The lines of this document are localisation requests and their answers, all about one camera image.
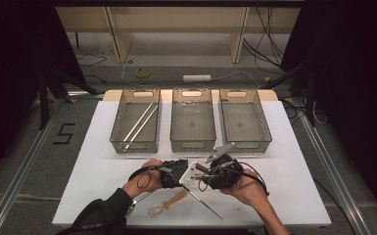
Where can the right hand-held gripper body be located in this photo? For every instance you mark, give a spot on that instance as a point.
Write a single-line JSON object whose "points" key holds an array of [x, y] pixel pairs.
{"points": [[225, 173]]}

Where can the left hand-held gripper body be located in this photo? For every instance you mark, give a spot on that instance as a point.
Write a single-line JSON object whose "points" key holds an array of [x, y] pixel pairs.
{"points": [[189, 176]]}

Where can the clear grey plastic bin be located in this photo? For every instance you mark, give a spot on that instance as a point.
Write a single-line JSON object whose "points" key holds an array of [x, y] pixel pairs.
{"points": [[127, 114], [245, 124], [192, 130]]}

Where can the metal spoon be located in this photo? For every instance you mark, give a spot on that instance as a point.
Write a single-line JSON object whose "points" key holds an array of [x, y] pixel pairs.
{"points": [[143, 197]]}

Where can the white chopstick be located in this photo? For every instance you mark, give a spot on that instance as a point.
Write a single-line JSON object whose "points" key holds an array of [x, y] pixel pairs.
{"points": [[138, 121], [141, 127]]}

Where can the person's right hand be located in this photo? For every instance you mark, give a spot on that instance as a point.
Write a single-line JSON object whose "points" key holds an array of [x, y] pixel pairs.
{"points": [[249, 189]]}

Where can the person's left hand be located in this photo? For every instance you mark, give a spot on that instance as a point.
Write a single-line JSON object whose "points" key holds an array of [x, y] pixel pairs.
{"points": [[143, 182]]}

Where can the white table mat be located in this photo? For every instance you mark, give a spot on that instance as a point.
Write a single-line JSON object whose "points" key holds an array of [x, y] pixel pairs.
{"points": [[293, 156]]}

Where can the white power strip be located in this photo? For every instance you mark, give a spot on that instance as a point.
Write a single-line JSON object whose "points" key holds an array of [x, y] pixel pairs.
{"points": [[196, 78]]}

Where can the black metal stand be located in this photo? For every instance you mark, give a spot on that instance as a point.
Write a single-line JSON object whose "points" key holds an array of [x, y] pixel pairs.
{"points": [[310, 104], [43, 104]]}

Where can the yellow tape roll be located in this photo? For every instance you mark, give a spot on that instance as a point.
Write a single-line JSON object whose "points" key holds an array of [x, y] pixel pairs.
{"points": [[143, 72]]}

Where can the beige wooden desk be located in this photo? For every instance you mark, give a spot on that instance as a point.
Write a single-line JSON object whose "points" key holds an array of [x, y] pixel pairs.
{"points": [[176, 19]]}

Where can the black curtain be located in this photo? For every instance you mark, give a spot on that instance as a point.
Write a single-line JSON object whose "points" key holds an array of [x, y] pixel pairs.
{"points": [[355, 81], [13, 65]]}

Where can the aluminium floor rail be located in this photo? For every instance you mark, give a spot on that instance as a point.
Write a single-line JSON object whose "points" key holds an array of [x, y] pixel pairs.
{"points": [[336, 176], [19, 173]]}

